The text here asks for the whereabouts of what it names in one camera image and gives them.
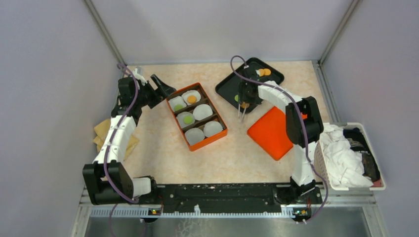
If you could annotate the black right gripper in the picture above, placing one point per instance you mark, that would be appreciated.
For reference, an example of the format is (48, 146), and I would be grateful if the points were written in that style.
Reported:
(242, 88)

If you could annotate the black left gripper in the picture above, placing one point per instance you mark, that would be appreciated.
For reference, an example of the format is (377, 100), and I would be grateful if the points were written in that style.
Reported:
(156, 95)

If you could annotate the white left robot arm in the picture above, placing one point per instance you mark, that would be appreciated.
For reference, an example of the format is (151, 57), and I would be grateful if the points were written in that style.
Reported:
(106, 179)

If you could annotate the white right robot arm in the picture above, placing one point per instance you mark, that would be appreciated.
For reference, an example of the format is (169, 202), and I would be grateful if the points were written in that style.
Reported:
(303, 124)

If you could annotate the black baking tray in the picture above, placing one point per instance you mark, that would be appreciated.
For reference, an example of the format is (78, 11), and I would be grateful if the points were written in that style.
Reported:
(229, 86)

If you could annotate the white paper cupcake liner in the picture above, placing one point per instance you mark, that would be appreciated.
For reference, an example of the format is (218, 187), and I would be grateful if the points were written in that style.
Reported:
(191, 92)
(180, 117)
(176, 100)
(202, 111)
(194, 136)
(212, 128)

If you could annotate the orange tin lid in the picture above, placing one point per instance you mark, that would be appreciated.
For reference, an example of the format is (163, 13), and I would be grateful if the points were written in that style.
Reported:
(270, 133)

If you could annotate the orange cookie tin box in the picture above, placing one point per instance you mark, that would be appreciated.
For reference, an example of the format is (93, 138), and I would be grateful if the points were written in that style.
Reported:
(199, 123)

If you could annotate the white plastic basket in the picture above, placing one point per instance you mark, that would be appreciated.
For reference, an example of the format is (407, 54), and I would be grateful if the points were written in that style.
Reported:
(377, 186)

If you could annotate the white cloth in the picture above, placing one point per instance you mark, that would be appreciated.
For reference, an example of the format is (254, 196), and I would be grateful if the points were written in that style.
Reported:
(343, 166)

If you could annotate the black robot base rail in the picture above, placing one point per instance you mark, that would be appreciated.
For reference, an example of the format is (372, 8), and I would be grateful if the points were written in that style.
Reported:
(229, 198)

